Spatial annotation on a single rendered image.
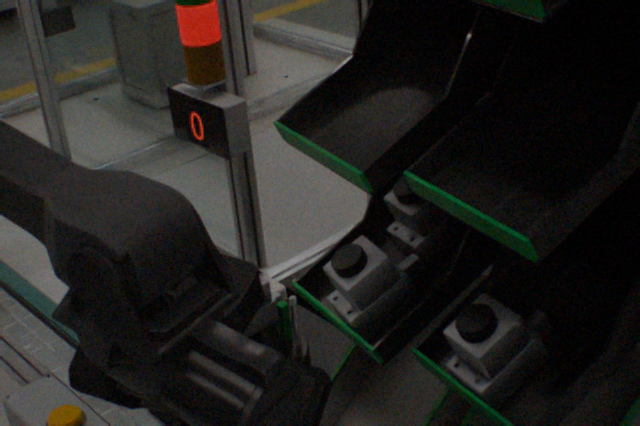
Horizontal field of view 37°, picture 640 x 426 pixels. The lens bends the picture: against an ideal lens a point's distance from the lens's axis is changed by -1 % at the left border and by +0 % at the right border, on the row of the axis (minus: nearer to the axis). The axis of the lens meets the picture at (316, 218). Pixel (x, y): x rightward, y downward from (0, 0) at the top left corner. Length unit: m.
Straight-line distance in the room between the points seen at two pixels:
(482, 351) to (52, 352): 0.74
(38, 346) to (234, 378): 0.80
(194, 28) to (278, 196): 0.66
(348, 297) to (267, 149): 1.21
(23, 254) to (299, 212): 0.48
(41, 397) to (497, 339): 0.67
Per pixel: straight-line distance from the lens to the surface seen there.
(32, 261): 1.61
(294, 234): 1.66
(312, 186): 1.81
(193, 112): 1.25
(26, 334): 1.35
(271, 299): 1.13
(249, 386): 0.53
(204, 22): 1.20
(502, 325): 0.71
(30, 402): 1.22
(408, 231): 0.84
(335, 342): 1.20
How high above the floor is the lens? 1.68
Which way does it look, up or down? 29 degrees down
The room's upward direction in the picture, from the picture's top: 6 degrees counter-clockwise
